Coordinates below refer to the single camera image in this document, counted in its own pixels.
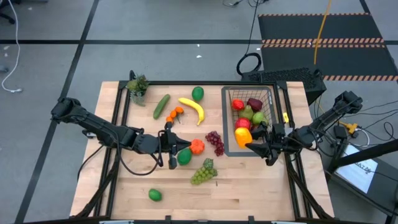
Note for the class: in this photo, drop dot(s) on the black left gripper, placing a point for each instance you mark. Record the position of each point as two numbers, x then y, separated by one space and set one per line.
149 143

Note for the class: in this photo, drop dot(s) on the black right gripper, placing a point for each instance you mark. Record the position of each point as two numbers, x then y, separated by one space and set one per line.
280 143

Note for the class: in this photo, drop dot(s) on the dark green round melon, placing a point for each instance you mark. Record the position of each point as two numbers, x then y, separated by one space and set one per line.
184 156

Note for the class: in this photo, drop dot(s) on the small orange pumpkin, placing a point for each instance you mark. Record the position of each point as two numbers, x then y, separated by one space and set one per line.
197 147

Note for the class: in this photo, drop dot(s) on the yellow mango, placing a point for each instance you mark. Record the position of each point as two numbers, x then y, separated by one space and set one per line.
243 137

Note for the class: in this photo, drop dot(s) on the small light green pear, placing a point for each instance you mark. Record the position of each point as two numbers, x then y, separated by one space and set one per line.
258 118

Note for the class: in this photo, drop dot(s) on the bright red apple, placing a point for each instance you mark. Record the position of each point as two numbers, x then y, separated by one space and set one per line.
243 123

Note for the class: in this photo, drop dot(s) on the large green pear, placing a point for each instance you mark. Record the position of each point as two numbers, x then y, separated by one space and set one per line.
247 112

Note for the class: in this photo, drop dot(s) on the green grape bunch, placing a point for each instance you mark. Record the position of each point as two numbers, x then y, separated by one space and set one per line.
203 174

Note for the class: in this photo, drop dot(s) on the dark red apple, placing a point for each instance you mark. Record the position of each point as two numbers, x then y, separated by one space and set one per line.
255 104

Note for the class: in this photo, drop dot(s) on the yellow banana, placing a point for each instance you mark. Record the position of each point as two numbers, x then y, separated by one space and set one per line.
194 105

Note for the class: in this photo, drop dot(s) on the red orange mango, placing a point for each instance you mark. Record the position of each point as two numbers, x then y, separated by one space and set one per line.
237 104

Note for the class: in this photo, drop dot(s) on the green cucumber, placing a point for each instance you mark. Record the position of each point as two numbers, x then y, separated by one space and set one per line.
161 106

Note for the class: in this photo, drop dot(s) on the dark green avocado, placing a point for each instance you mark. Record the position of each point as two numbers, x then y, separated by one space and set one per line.
198 93

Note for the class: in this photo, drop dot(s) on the small bright green lime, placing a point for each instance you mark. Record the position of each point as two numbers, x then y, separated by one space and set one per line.
155 195

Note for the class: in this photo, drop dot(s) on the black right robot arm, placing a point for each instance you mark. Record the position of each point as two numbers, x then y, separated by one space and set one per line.
323 121

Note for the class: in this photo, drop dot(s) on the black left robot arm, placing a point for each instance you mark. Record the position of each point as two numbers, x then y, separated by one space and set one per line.
93 126

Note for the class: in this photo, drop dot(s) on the purple grape bunch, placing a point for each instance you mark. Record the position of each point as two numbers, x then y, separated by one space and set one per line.
215 141

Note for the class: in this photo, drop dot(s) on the orange tangerine cluster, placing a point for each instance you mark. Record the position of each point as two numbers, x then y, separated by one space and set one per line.
179 109

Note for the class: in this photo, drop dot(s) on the pale green succulent plant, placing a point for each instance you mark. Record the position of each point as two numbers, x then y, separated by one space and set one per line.
137 100

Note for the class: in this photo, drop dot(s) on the black perforated computer case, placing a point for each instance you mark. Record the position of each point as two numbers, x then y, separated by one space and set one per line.
286 74

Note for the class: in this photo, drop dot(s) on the spiky green potted plant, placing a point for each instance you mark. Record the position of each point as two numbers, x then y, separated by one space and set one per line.
140 84

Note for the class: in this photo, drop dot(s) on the yellow plug connector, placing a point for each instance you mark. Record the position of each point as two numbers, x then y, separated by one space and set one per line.
349 127

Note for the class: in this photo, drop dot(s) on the black hazard-striped floor mat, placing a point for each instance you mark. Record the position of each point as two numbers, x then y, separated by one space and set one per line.
311 28

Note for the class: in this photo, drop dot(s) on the black chair base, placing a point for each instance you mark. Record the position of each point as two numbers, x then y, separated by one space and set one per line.
7 17

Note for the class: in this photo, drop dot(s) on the black aluminium table frame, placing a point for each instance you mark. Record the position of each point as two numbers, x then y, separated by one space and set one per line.
248 83

